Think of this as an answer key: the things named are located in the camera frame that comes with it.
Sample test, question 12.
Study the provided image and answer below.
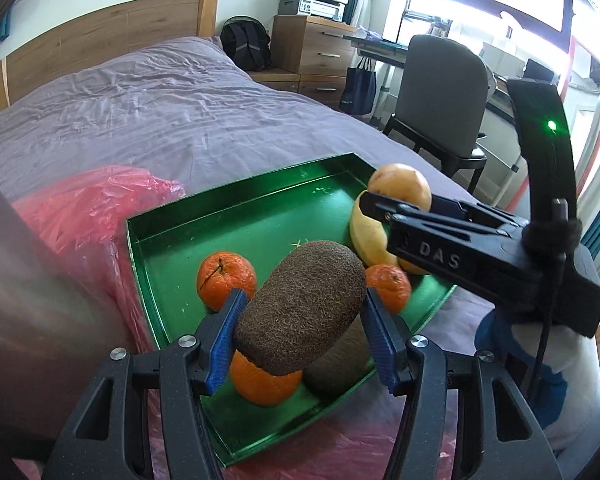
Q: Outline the grey chair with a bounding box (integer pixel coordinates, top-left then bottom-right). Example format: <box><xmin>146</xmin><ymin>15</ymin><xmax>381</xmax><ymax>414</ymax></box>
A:
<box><xmin>382</xmin><ymin>34</ymin><xmax>490</xmax><ymax>195</ymax></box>

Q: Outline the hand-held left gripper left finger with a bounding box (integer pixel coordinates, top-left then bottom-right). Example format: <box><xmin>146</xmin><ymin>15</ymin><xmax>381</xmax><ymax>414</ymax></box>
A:
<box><xmin>42</xmin><ymin>288</ymin><xmax>250</xmax><ymax>480</ymax></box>

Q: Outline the pink plastic bag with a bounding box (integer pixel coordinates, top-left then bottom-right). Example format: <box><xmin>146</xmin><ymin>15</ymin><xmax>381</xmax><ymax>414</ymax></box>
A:
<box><xmin>0</xmin><ymin>162</ymin><xmax>148</xmax><ymax>461</ymax></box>

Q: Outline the brown kiwi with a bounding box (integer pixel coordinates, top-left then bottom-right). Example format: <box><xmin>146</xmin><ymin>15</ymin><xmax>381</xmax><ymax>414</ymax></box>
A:
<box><xmin>234</xmin><ymin>241</ymin><xmax>367</xmax><ymax>377</ymax></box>
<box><xmin>302</xmin><ymin>317</ymin><xmax>376</xmax><ymax>396</ymax></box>

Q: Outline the green tray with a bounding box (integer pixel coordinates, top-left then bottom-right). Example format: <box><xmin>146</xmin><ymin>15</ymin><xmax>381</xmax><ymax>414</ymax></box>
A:
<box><xmin>125</xmin><ymin>152</ymin><xmax>458</xmax><ymax>468</ymax></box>

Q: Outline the bed with purple sheet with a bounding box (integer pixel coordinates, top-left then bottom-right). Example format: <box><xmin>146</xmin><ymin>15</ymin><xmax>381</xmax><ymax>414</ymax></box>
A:
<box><xmin>0</xmin><ymin>35</ymin><xmax>486</xmax><ymax>480</ymax></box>

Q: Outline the desk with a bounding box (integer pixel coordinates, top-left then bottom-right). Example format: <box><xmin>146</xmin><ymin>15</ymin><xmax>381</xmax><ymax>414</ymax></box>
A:
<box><xmin>342</xmin><ymin>30</ymin><xmax>528</xmax><ymax>173</ymax></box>

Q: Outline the black cable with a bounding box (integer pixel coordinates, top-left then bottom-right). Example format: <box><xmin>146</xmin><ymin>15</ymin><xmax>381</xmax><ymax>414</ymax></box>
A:
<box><xmin>527</xmin><ymin>255</ymin><xmax>563</xmax><ymax>401</ymax></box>

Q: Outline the pink plastic sheet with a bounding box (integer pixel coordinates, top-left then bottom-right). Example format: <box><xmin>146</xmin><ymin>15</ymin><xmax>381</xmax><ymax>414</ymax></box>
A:
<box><xmin>10</xmin><ymin>164</ymin><xmax>481</xmax><ymax>480</ymax></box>

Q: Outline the yellow banana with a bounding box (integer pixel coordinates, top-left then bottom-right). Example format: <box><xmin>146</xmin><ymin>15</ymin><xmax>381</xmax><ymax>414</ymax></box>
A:
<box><xmin>350</xmin><ymin>190</ymin><xmax>431</xmax><ymax>276</ymax></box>

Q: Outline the wooden drawer cabinet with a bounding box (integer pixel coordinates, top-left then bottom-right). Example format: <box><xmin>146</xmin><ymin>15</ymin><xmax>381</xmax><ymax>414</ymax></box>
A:
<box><xmin>270</xmin><ymin>15</ymin><xmax>358</xmax><ymax>78</ymax></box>

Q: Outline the pale orange grapefruit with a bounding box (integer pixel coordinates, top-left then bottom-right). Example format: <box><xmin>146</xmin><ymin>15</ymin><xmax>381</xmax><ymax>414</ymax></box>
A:
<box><xmin>367</xmin><ymin>163</ymin><xmax>432</xmax><ymax>212</ymax></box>

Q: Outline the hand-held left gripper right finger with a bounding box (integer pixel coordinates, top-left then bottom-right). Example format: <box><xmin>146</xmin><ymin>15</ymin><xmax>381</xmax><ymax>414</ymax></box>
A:
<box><xmin>362</xmin><ymin>290</ymin><xmax>563</xmax><ymax>480</ymax></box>

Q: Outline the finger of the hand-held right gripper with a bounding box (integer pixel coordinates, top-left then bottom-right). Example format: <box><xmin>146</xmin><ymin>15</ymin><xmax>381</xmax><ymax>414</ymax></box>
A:
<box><xmin>430</xmin><ymin>197</ymin><xmax>523</xmax><ymax>230</ymax></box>
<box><xmin>357</xmin><ymin>192</ymin><xmax>511</xmax><ymax>235</ymax></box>

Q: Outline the dark blue tote bag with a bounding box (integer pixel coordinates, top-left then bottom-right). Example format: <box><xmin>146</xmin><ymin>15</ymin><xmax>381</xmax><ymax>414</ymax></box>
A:
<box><xmin>339</xmin><ymin>56</ymin><xmax>378</xmax><ymax>116</ymax></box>

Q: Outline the white printer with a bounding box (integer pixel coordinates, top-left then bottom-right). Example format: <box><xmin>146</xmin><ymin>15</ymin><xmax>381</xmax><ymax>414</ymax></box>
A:
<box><xmin>278</xmin><ymin>0</ymin><xmax>349</xmax><ymax>22</ymax></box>

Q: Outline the wooden nightstand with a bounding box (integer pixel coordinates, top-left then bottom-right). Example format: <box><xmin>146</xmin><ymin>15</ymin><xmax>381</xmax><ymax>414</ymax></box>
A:
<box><xmin>249</xmin><ymin>67</ymin><xmax>351</xmax><ymax>109</ymax></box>

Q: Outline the black backpack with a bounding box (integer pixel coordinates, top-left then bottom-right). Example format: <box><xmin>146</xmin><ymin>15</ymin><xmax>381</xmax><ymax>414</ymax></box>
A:
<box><xmin>220</xmin><ymin>16</ymin><xmax>272</xmax><ymax>72</ymax></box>

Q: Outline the wooden headboard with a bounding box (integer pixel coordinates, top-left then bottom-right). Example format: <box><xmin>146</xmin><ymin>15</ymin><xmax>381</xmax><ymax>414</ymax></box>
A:
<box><xmin>0</xmin><ymin>0</ymin><xmax>220</xmax><ymax>113</ymax></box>

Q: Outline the orange tangerine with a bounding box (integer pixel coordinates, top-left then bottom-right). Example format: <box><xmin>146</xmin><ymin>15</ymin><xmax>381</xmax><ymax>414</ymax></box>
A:
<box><xmin>196</xmin><ymin>251</ymin><xmax>257</xmax><ymax>312</ymax></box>
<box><xmin>229</xmin><ymin>349</ymin><xmax>303</xmax><ymax>407</ymax></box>
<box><xmin>365</xmin><ymin>263</ymin><xmax>412</xmax><ymax>315</ymax></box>

